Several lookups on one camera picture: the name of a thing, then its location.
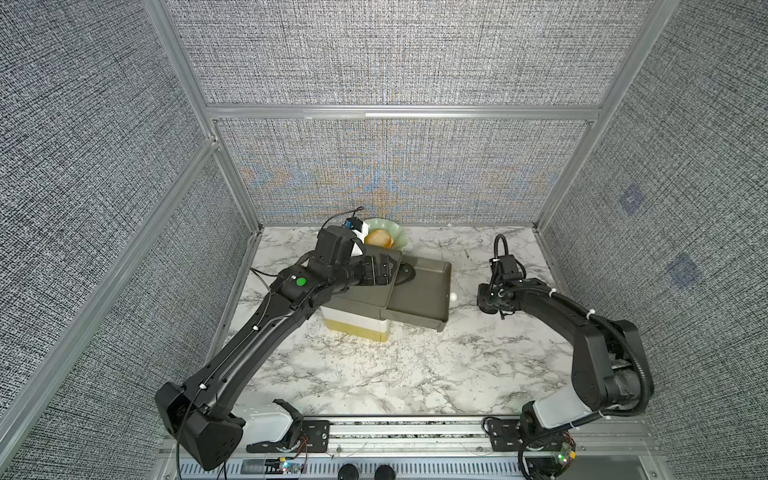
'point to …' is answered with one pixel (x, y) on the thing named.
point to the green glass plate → (396, 231)
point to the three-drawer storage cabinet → (363, 312)
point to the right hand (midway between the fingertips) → (487, 289)
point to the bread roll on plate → (379, 237)
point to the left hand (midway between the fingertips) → (388, 262)
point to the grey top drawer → (425, 300)
